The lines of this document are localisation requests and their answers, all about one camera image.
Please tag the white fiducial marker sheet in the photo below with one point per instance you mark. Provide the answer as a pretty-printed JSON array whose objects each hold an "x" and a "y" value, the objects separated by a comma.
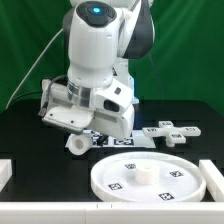
[{"x": 136, "y": 139}]

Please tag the white fence frame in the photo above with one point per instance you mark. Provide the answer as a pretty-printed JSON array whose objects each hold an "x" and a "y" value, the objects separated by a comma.
[{"x": 123, "y": 212}]

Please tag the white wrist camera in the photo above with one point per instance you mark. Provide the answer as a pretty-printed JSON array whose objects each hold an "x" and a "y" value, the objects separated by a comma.
[{"x": 116, "y": 98}]

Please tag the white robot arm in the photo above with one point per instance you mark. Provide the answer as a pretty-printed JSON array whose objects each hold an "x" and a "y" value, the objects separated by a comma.
[{"x": 98, "y": 33}]

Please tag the white round table top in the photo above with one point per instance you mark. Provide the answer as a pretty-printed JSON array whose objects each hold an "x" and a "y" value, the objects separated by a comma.
[{"x": 147, "y": 177}]

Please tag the white cross-shaped table base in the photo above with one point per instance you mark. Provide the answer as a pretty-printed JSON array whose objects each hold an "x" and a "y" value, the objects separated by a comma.
[{"x": 173, "y": 135}]

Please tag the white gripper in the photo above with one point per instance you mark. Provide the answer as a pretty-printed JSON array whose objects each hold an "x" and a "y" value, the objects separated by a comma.
[{"x": 71, "y": 109}]

